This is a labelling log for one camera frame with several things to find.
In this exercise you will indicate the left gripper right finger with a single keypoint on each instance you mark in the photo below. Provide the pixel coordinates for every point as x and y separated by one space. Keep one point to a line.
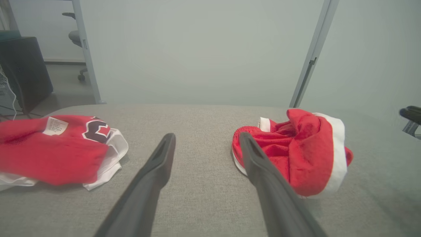
276 204

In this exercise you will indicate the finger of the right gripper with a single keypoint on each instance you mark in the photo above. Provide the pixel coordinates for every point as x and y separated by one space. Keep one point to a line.
411 117
416 109

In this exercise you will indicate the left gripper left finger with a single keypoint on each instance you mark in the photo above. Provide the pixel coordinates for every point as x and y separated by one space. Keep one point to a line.
141 197

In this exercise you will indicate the red shorts white trim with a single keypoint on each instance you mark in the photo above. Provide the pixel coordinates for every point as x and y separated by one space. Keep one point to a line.
306 154

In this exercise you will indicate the red Bulls basketball jersey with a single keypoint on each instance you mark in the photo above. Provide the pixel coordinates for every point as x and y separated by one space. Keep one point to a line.
49 158

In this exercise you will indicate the black cabinet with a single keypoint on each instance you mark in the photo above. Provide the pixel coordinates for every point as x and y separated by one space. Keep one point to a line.
26 72

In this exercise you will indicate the grey office chair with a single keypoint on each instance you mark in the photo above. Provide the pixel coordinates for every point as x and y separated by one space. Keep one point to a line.
75 36

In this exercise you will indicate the grey partition post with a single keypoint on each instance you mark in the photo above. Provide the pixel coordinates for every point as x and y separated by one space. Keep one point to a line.
86 56
312 56

